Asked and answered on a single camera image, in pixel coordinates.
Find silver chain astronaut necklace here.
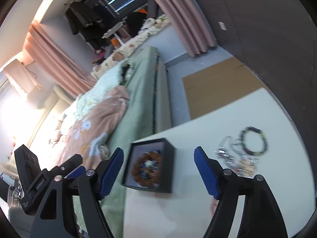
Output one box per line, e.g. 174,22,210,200
214,135,244,169

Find green black bead bracelet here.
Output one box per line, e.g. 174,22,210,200
238,126,269,155

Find black jewelry box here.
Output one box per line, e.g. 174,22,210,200
121,138,175,193

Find pink floral blanket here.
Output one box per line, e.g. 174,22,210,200
56,85,130,169

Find gold butterfly pendant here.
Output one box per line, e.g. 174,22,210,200
233,157,260,177

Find green sheeted bed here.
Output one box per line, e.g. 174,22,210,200
99,46,166,237

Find pale green duvet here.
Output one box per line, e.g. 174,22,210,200
60,59,131,135

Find pink curtain by window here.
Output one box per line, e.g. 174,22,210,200
24,20,96,97

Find flattened brown cardboard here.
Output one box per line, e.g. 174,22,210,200
183,57,266,119

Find white small folding table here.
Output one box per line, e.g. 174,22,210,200
102,22,124,45

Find hanging dark clothes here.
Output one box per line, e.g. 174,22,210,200
65,2,102,35

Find floral window seat cushion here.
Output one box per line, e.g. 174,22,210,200
90,14,171,80

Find dark brown wardrobe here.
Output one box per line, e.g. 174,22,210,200
181,0,317,169

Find pink curtain by wardrobe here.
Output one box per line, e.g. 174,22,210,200
154,0,217,57

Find brown bead bracelet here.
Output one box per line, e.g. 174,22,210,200
132,149,164,189

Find white wall switch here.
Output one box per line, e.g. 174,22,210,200
219,22,227,31

